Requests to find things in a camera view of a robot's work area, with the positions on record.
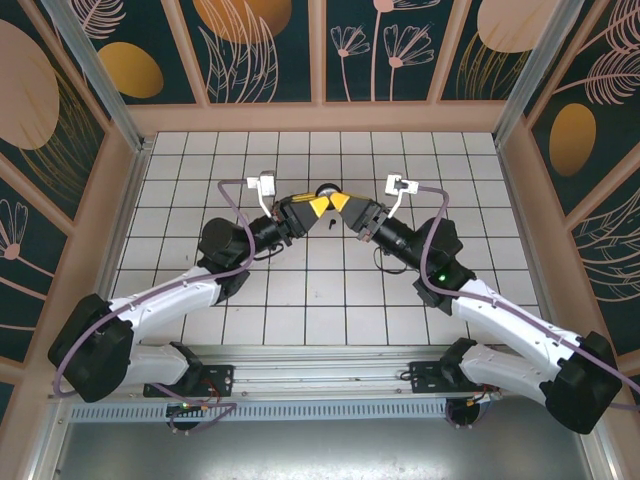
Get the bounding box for aluminium frame post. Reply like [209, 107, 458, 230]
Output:
[492, 0, 585, 147]
[39, 0, 151, 154]

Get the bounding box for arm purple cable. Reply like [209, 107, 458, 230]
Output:
[417, 184, 640, 432]
[53, 178, 261, 435]

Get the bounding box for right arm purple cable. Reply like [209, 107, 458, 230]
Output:
[417, 184, 640, 432]

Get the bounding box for aluminium table edge rail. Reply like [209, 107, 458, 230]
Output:
[97, 139, 154, 301]
[492, 134, 559, 329]

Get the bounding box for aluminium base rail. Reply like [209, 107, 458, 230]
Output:
[48, 343, 551, 402]

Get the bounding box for grey metal sheet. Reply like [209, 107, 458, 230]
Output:
[49, 418, 601, 480]

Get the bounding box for grey slotted cable duct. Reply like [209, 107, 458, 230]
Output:
[67, 402, 451, 422]

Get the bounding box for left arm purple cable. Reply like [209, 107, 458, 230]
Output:
[53, 178, 261, 435]

